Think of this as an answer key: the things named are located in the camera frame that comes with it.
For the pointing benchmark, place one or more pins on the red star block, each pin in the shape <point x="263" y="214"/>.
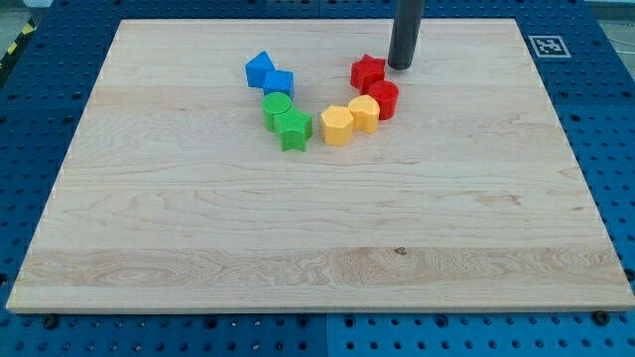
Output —
<point x="365" y="72"/>

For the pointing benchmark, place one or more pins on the green star block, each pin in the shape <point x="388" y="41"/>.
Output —
<point x="293" y="128"/>

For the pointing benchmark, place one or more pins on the yellow hexagon block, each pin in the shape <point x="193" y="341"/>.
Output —
<point x="336" y="125"/>

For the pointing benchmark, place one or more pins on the yellow heart block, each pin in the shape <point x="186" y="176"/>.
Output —
<point x="365" y="111"/>

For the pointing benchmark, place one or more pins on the green cylinder block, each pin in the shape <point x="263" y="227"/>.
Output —
<point x="272" y="104"/>

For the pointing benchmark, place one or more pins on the blue cube block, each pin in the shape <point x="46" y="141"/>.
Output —
<point x="279" y="81"/>

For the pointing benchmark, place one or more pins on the red cylinder block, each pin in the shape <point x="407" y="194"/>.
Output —
<point x="386" y="93"/>

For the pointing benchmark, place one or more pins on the blue pentagon block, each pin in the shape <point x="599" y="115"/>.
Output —
<point x="257" y="68"/>

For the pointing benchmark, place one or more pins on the light wooden board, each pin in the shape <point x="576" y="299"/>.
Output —
<point x="174" y="198"/>

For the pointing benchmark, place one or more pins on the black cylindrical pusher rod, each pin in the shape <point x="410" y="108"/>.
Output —
<point x="405" y="30"/>

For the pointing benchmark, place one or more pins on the white fiducial marker tag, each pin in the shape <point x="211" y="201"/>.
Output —
<point x="549" y="47"/>

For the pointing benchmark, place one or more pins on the black bolt front left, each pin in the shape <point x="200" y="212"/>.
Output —
<point x="50" y="321"/>

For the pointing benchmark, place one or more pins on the black bolt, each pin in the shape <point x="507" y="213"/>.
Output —
<point x="50" y="321"/>
<point x="601" y="318"/>

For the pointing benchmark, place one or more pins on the black bolt front right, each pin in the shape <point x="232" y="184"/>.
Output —
<point x="601" y="318"/>

